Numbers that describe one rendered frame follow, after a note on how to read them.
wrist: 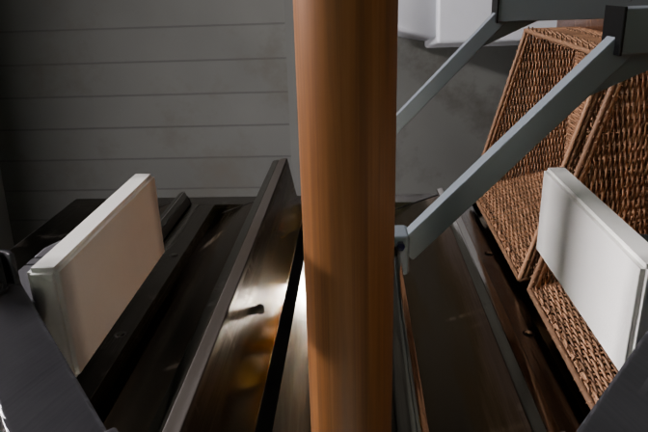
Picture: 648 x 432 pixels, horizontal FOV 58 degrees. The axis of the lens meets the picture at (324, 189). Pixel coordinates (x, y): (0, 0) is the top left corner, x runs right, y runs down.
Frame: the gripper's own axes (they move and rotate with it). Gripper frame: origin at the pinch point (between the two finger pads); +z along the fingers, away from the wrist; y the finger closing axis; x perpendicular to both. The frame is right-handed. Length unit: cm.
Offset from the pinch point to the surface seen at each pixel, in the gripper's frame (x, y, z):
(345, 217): 0.8, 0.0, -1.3
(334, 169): 2.3, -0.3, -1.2
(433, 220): -16.1, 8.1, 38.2
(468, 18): -12, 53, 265
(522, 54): -14, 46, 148
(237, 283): -41, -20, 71
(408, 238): -17.9, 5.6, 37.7
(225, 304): -41, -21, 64
